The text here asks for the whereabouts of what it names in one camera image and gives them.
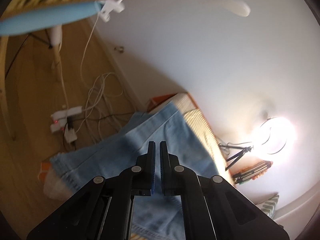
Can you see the orange patterned mattress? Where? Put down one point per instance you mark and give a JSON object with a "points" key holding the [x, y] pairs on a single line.
{"points": [[160, 100]]}

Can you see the blue chair with wooden legs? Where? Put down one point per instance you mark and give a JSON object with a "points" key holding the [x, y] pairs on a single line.
{"points": [[50, 17]]}

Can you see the green patterned pillow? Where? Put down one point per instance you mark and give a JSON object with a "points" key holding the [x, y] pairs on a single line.
{"points": [[271, 203]]}

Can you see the blue denim pants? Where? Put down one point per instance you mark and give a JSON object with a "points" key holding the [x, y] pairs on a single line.
{"points": [[155, 127]]}

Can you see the colourful scarf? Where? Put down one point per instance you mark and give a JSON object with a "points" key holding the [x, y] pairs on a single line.
{"points": [[257, 168]]}

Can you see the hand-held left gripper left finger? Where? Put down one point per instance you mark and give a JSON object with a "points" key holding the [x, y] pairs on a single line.
{"points": [[152, 171]]}

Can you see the white soft bundle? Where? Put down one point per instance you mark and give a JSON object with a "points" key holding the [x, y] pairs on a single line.
{"points": [[56, 187]]}

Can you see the white clip lamp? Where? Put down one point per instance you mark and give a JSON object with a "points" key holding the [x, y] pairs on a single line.
{"points": [[240, 7]]}

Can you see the white power strip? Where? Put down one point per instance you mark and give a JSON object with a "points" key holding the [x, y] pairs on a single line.
{"points": [[67, 112]]}

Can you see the small metal door stopper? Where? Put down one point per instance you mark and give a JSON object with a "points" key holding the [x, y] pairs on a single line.
{"points": [[120, 49]]}

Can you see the small black tripod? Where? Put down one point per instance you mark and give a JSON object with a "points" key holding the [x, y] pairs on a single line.
{"points": [[235, 157]]}

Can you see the white plug adapter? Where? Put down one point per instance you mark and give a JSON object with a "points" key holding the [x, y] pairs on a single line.
{"points": [[70, 135]]}

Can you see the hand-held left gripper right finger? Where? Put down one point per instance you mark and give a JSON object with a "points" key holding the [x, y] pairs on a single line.
{"points": [[162, 171]]}

